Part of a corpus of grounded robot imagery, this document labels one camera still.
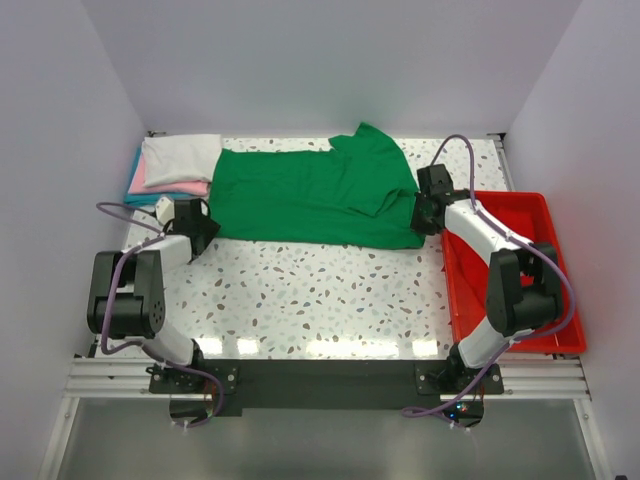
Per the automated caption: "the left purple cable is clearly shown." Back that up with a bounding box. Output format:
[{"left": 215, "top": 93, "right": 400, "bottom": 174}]
[{"left": 95, "top": 201, "right": 221, "bottom": 427}]

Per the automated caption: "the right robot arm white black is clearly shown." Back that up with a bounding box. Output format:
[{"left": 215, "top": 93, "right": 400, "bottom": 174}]
[{"left": 411, "top": 165, "right": 564, "bottom": 375}]

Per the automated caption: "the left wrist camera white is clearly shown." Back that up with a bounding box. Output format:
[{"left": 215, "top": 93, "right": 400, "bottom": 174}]
[{"left": 154, "top": 196, "right": 175, "bottom": 225}]

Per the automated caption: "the folded pink t shirt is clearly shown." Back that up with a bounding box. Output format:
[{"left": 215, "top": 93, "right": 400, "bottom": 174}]
[{"left": 127, "top": 152, "right": 209, "bottom": 196}]

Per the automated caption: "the red plastic bin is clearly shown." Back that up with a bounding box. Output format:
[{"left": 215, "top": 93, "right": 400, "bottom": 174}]
[{"left": 436, "top": 191, "right": 588, "bottom": 355}]

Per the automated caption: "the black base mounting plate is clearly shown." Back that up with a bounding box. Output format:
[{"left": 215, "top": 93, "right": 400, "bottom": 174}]
[{"left": 146, "top": 359, "right": 504, "bottom": 419}]

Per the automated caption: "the folded white t shirt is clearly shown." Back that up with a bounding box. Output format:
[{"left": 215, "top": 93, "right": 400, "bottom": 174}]
[{"left": 141, "top": 134, "right": 223, "bottom": 188}]

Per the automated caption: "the red t shirt in bin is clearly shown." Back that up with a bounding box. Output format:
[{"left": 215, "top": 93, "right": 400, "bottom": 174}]
[{"left": 442, "top": 191, "right": 558, "bottom": 327}]

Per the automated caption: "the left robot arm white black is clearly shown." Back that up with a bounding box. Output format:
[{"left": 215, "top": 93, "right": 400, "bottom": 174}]
[{"left": 86, "top": 196, "right": 221, "bottom": 370}]

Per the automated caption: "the green t shirt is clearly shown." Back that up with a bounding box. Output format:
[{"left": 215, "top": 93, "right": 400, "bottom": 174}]
[{"left": 208, "top": 123, "right": 425, "bottom": 250}]

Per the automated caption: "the folded teal t shirt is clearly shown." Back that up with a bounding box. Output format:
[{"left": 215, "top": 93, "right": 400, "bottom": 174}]
[{"left": 123, "top": 147, "right": 160, "bottom": 207}]

